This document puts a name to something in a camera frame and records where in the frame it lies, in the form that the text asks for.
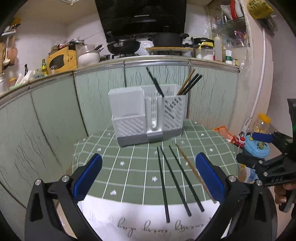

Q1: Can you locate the red-cap sauce bottle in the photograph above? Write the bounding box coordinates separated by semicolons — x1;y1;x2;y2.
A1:
232;136;245;147

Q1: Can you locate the yellow microwave oven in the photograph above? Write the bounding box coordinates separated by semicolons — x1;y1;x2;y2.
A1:
47;45;77;73

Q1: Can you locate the white rice cooker pot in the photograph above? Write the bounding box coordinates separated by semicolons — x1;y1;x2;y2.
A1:
78;44;100;68

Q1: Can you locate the yellow hanging bag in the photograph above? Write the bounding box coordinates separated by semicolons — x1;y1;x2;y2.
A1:
247;0;273;20

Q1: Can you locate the white squeeze bottle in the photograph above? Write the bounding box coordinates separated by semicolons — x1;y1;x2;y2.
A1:
214;34;223;62

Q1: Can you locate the white pipe on wall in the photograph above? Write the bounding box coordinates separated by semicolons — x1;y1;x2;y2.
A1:
240;27;268;135

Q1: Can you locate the green checked tablecloth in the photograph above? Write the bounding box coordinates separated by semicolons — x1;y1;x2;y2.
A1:
72;119;242;241

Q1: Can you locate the light wooden chopstick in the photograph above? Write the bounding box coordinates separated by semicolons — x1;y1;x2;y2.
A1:
177;69;195;95

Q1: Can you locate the green-label white bottle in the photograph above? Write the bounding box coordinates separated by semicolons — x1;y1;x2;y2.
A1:
225;42;233;65

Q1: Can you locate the person's right hand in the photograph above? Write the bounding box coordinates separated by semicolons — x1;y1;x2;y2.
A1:
274;180;296;205

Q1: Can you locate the dark brown wooden chopstick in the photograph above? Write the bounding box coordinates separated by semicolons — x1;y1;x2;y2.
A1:
175;144;217;204

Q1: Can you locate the blue plastic toy container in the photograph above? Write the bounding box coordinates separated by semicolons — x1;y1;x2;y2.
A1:
244;133;270;183

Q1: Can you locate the black range hood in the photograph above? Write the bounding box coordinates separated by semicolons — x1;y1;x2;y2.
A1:
95;0;187;37

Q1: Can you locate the white plastic utensil holder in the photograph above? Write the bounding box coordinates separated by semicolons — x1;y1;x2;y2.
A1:
108;84;188;147

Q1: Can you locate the black wok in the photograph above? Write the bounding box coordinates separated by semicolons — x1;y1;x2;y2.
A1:
107;38;140;55

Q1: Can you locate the yellow-lid plastic jar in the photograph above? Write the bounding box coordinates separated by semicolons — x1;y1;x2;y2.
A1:
252;113;271;133

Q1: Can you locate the black cooking pot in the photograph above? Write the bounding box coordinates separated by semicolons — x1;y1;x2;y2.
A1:
148;33;189;47

